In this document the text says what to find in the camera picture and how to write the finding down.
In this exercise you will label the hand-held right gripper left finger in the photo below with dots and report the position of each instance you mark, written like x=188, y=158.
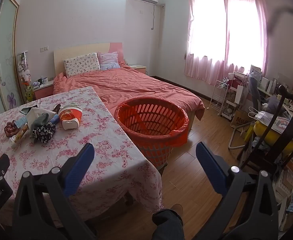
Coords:
x=78, y=171

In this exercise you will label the magazine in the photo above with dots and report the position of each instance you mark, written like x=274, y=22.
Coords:
x=280, y=126

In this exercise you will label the floral print pillow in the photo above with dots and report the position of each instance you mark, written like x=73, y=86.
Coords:
x=81, y=65

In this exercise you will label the brown shoe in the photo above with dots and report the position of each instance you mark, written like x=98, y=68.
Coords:
x=177, y=208

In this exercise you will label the silver wrapper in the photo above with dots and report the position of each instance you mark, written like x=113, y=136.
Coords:
x=25, y=110

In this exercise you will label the pink striped pillow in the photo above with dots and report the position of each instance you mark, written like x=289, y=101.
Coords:
x=109, y=60

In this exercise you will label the white tube frame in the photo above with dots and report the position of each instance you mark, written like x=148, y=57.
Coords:
x=232, y=140

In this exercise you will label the person's leg in jeans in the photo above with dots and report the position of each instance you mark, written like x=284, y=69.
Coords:
x=166, y=225

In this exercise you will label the small blue plastic wrapper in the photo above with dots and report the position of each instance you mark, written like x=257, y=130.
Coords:
x=54, y=120

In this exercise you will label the red instant noodle cup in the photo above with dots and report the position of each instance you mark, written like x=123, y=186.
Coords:
x=70, y=116

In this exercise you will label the dark stool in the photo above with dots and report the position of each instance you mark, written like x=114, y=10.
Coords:
x=163, y=168

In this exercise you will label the white cup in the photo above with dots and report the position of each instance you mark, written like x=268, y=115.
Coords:
x=231, y=75

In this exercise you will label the white paper bag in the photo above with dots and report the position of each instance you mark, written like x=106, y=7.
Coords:
x=241, y=96

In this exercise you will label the yellow plastic tub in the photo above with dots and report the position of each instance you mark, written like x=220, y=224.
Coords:
x=264, y=132

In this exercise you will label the white bag bundle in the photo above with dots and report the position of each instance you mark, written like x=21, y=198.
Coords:
x=260, y=116

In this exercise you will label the grey office chair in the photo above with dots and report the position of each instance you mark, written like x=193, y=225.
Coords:
x=255, y=90

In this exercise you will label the brown hair clip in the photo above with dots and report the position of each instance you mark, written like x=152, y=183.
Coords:
x=57, y=107

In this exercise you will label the blue tissue pack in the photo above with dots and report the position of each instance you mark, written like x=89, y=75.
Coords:
x=21, y=122

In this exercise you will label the white shelf trolley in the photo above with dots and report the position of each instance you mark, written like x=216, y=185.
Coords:
x=230, y=110

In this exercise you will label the pile of boxes and books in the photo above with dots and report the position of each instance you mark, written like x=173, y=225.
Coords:
x=290, y=187

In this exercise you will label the bed with coral duvet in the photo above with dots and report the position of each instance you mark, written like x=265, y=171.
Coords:
x=136, y=85

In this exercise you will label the cream and pink headboard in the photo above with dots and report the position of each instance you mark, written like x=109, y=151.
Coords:
x=81, y=50

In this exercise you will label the pink nightstand with mug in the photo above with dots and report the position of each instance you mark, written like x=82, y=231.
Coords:
x=43, y=91

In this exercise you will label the wall switch plate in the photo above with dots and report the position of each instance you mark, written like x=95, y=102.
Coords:
x=44, y=48

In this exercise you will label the yellow-green plush toy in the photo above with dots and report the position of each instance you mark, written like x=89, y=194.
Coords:
x=29, y=93

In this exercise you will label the air conditioner pipe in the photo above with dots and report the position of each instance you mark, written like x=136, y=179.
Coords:
x=153, y=17

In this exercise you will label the wardrobe with flower-print doors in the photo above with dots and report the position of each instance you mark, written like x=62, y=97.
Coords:
x=4, y=55

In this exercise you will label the orange plastic laundry basket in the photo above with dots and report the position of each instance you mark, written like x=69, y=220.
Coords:
x=149, y=140

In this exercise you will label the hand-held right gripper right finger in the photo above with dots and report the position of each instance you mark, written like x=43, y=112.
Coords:
x=211, y=170

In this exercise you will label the grey-green cloth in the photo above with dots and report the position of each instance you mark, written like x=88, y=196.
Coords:
x=43, y=120

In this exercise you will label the colourful snack packet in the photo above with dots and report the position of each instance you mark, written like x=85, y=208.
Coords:
x=17, y=138

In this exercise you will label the white tissue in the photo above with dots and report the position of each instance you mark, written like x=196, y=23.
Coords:
x=34, y=116

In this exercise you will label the clear plush toy display case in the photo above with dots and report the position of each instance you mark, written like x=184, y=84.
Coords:
x=24, y=67

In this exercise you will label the pink floral tablecloth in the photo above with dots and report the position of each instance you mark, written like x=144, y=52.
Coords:
x=86, y=130

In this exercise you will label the dark wooden chair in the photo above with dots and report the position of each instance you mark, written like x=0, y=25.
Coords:
x=290, y=97

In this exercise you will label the white mug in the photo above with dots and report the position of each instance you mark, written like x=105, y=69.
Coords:
x=45, y=80

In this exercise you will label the brown paper bag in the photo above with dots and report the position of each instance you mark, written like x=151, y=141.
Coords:
x=240, y=120

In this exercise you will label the black beaded mat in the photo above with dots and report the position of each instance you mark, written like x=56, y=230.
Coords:
x=44, y=133

